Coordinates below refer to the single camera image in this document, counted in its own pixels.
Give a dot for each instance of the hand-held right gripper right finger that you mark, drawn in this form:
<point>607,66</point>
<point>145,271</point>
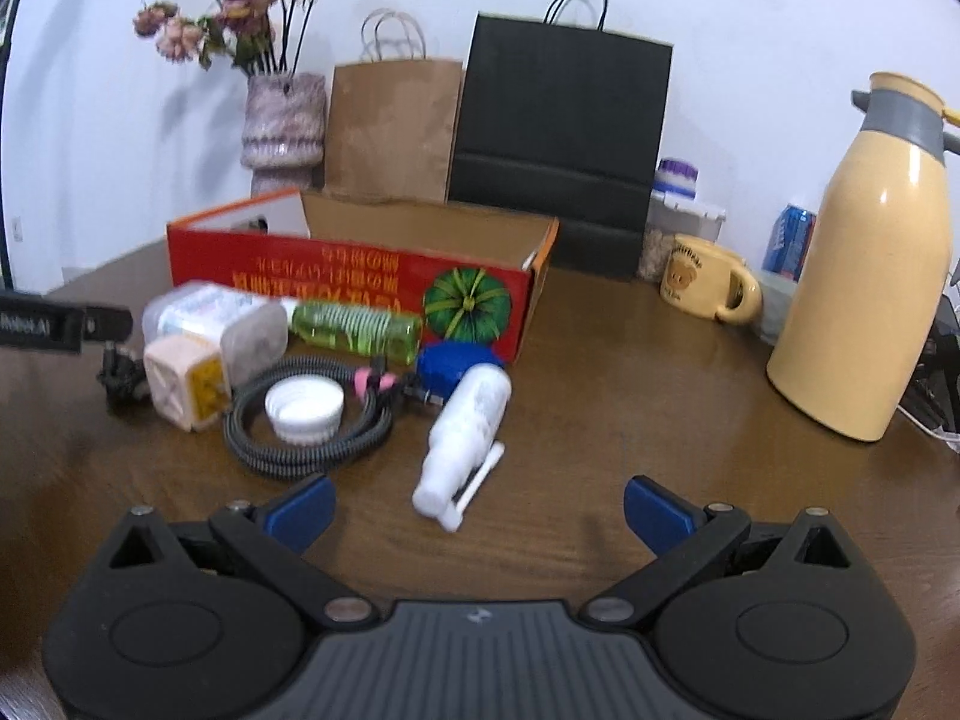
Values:
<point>656,514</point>

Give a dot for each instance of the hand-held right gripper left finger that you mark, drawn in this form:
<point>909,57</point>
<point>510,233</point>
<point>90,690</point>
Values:
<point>300,511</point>

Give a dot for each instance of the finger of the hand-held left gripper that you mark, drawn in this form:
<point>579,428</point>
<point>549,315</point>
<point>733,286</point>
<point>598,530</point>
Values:
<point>109,324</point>

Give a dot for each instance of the small black object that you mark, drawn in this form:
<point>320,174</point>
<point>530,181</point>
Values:
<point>124,382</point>

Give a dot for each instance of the beige charger plug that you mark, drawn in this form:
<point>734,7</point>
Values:
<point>169,382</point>

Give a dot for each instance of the white ribbed cap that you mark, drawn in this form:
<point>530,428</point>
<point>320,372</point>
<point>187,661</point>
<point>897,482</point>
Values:
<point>304,409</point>

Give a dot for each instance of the clear plastic container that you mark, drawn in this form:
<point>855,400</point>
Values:
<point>225,322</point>

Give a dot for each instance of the green spray bottle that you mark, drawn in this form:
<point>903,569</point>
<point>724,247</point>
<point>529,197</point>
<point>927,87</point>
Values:
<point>352,326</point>

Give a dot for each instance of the white spray bottle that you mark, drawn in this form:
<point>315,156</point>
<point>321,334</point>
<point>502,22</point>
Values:
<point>469,412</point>

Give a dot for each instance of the blue screw cap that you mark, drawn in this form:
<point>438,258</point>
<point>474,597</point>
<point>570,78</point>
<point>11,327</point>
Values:
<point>450,364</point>

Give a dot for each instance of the red cardboard box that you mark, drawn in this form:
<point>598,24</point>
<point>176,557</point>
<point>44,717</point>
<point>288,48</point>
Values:
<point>360,274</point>

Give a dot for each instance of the yellow bear mug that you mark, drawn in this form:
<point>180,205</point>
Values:
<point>690,277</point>

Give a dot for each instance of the pink mottled ceramic vase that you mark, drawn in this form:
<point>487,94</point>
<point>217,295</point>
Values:
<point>285,127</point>

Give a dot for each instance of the clear white-lidded food container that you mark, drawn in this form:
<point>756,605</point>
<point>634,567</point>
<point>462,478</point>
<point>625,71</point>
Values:
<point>679,221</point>

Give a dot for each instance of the blue drink can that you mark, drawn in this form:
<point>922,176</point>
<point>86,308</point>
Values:
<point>787,240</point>

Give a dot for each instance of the yellow thermos jug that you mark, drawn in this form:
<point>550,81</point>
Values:
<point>862,277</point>

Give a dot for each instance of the purple and white jar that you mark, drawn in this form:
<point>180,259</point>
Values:
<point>675,176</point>

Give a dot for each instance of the brown paper bag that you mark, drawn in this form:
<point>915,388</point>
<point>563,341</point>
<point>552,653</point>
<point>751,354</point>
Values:
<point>390,127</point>

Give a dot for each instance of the black paper bag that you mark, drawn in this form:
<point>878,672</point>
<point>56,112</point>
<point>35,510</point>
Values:
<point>562,127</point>

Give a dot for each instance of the white wall outlet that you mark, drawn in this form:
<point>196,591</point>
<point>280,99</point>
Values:
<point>16,229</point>

